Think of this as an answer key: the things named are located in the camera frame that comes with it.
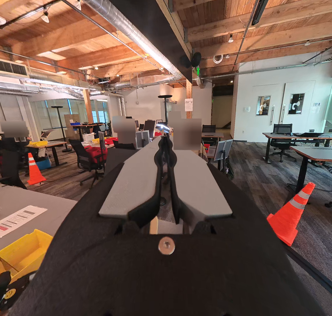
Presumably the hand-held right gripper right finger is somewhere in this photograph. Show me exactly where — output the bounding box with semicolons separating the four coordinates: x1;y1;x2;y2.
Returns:
165;136;233;225

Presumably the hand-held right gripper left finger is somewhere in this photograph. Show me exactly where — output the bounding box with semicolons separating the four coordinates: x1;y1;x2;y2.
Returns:
99;136;163;229

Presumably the yellow plastic bin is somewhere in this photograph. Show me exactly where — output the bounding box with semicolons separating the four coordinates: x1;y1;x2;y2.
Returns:
0;229;53;283

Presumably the grey panel on stand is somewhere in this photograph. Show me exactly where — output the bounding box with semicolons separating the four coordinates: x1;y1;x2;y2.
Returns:
136;130;151;149
213;139;234;171

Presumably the black office chair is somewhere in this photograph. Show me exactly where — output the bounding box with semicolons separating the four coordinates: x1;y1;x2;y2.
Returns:
270;124;298;163
69;139;107;189

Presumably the printed paper sheet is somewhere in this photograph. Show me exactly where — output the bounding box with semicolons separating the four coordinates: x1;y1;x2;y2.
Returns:
0;205;48;238

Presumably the white door with window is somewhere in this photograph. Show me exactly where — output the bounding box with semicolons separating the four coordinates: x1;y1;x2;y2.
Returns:
253;84;284;138
283;81;316;135

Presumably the black floor lamp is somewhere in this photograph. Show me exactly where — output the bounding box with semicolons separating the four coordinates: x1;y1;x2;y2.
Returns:
158;95;173;129
51;106;73;153

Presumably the grey office desk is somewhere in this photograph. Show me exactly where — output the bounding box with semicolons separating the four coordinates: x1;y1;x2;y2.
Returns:
262;132;332;164
287;146;332;195

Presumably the orange traffic cone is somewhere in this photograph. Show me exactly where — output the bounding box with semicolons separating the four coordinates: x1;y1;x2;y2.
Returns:
267;182;316;247
27;152;47;186

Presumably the black ceiling speaker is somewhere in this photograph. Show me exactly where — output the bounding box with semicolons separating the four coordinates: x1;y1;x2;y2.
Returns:
181;52;202;68

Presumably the white air vent grille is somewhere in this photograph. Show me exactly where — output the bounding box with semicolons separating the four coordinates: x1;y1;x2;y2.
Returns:
0;60;28;77

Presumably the black linear ceiling fixture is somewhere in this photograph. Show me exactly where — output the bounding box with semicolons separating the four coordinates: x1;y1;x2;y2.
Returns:
251;0;276;25

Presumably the wooden support post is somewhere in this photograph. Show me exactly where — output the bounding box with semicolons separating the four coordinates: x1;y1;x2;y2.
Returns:
186;78;193;119
83;89;94;124

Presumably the silver ceiling air duct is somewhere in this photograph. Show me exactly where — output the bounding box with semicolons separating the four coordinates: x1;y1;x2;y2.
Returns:
62;0;183;80

